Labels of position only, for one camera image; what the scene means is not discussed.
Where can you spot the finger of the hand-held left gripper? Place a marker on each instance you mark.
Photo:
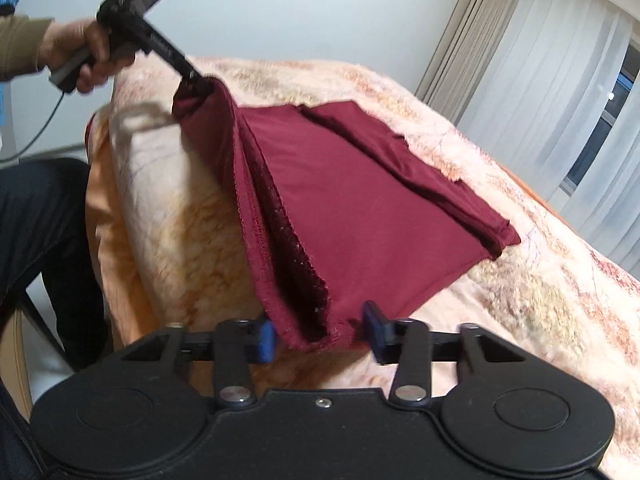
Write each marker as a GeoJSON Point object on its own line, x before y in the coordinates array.
{"type": "Point", "coordinates": [187, 67]}

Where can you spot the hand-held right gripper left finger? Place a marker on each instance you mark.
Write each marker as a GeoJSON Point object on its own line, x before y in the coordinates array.
{"type": "Point", "coordinates": [265, 342]}

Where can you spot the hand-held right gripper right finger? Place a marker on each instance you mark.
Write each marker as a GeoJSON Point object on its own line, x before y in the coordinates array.
{"type": "Point", "coordinates": [377, 332]}

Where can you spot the maroon long-sleeve shirt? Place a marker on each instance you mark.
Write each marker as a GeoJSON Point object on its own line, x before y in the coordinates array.
{"type": "Point", "coordinates": [360, 200]}

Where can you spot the person's left forearm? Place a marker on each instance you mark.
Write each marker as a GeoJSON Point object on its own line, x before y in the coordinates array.
{"type": "Point", "coordinates": [22, 47]}

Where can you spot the person's left hand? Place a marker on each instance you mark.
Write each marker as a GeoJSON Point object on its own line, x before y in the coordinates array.
{"type": "Point", "coordinates": [70, 45]}

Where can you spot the floral blanket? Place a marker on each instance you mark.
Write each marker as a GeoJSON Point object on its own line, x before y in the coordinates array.
{"type": "Point", "coordinates": [525, 300]}

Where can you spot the person's dark jeans leg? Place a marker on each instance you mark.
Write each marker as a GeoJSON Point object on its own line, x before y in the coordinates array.
{"type": "Point", "coordinates": [45, 230]}
{"type": "Point", "coordinates": [15, 440]}

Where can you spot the wooden chair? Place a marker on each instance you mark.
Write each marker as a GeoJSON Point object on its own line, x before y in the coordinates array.
{"type": "Point", "coordinates": [20, 360]}

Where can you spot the beige curtain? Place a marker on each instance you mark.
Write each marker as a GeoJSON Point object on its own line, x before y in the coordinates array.
{"type": "Point", "coordinates": [465, 35]}

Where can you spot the window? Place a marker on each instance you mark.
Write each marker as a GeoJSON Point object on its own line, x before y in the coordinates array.
{"type": "Point", "coordinates": [600, 145]}

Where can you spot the white sheer curtain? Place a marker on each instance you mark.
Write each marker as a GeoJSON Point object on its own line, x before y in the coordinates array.
{"type": "Point", "coordinates": [550, 60]}

